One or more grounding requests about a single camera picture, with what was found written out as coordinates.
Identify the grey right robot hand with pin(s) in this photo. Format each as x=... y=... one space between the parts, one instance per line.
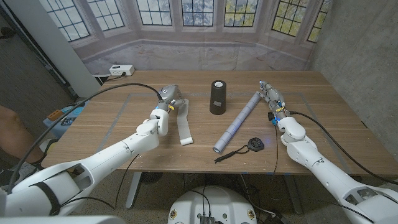
x=273 y=99

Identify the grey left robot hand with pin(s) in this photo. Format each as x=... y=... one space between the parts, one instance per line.
x=169 y=95

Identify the white gauze bandage strip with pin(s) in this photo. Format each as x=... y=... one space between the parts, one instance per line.
x=184 y=127

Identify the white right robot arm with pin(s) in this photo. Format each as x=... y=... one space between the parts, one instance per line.
x=326 y=171

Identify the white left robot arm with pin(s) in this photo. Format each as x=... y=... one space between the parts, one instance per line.
x=109 y=155

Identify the black cylindrical speaker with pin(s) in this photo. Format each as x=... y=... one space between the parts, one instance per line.
x=217 y=99

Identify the white rolled paper tube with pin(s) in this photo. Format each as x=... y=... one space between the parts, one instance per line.
x=237 y=123

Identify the printed window backdrop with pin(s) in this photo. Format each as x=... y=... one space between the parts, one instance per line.
x=199 y=53

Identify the white power strip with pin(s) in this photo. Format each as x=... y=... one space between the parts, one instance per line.
x=121 y=70

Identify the black round fan base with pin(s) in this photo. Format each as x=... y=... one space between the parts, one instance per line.
x=151 y=177

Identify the grey table leg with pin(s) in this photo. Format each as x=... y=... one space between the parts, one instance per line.
x=293 y=193

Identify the white table leg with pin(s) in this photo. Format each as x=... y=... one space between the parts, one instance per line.
x=133 y=189

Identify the orange block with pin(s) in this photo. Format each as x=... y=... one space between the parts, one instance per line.
x=55 y=115

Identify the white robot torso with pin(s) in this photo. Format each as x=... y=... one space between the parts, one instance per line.
x=214 y=202

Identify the blue box with items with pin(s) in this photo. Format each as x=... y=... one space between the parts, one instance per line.
x=54 y=129

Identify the person leg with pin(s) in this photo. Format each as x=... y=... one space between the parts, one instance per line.
x=15 y=133

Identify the grey sneaker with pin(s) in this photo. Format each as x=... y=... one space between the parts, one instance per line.
x=18 y=172

